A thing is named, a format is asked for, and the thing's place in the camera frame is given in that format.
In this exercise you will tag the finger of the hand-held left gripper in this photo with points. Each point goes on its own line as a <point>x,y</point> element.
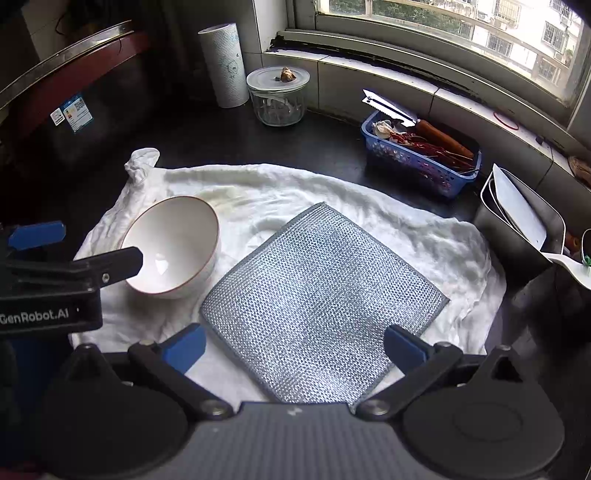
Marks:
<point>115,265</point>
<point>39,234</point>

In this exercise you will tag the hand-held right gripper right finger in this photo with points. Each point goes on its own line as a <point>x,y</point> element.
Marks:
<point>404,346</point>

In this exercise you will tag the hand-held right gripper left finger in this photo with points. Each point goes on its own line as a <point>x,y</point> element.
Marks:
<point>184,348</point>

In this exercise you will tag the white bowl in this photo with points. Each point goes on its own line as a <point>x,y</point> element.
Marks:
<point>175,244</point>

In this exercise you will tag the silver mesh dishcloth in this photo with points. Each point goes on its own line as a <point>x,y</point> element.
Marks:
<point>314,295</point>

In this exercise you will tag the steel container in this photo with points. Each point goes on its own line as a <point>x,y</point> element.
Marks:
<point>503,240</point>

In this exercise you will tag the dark red appliance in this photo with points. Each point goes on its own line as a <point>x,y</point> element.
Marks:
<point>106,92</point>

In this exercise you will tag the blue plastic basket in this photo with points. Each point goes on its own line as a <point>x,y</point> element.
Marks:
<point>406,170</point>

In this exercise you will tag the white towel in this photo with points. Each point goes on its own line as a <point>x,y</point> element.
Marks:
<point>323,184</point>

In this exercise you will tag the round metal lid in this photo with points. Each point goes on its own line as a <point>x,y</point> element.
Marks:
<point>69,56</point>

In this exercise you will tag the white cutting board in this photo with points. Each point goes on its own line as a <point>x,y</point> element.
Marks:
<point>521,207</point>

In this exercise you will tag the dried red chilies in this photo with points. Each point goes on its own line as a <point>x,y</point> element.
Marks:
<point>425,146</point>

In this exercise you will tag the garlic bulb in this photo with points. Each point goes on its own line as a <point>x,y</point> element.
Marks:
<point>382,129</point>

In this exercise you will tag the glass jar with lid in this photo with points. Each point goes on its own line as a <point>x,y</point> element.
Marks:
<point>277,106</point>

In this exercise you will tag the paper towel roll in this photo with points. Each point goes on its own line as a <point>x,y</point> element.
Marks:
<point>226,64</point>

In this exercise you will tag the red rubber band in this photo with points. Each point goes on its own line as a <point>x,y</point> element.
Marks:
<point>496,116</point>

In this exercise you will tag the brown wooden object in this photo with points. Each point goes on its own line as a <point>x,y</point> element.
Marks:
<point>581,170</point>

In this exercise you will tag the small brown nut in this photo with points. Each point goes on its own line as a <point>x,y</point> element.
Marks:
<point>286,74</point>

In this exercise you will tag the window frame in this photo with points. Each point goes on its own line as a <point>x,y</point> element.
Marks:
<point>304,14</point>

